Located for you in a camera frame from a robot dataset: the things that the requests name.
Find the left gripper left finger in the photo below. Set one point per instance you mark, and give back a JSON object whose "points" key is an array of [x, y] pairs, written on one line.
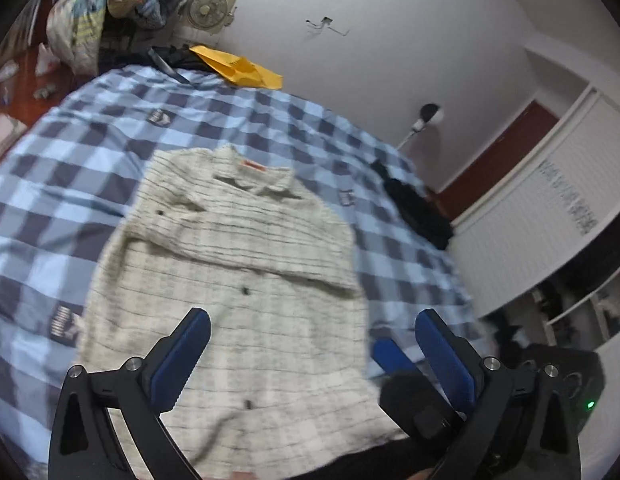
{"points": [[84, 443]]}

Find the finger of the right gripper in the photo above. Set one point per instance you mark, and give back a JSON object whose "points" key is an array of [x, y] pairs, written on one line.
{"points": [[390, 358]]}

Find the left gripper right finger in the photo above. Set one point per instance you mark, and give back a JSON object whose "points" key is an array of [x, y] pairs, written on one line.
{"points": [[517, 422]]}

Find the cream plaid shirt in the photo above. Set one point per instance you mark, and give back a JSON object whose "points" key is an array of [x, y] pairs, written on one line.
{"points": [[281, 388]]}

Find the black garment on bed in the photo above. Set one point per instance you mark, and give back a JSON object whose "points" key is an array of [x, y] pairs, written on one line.
{"points": [[421, 216]]}

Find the white wardrobe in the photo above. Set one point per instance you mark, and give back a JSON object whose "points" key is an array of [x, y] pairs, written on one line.
{"points": [[542, 249]]}

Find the dark red door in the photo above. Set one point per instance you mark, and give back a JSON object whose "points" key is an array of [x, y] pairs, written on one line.
{"points": [[504, 154]]}

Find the white standing lamp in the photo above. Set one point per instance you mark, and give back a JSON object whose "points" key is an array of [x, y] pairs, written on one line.
{"points": [[431, 114]]}

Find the blue checkered bed sheet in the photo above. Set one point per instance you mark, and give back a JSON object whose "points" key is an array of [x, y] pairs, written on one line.
{"points": [[71, 178]]}

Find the yellow bag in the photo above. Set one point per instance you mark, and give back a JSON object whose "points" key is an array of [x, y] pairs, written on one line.
{"points": [[239, 70]]}

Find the beige box fan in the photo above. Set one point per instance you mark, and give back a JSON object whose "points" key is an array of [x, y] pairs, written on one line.
{"points": [[207, 15]]}

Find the pile of bedding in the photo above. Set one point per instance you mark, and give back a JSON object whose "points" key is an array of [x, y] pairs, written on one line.
{"points": [[75, 28]]}

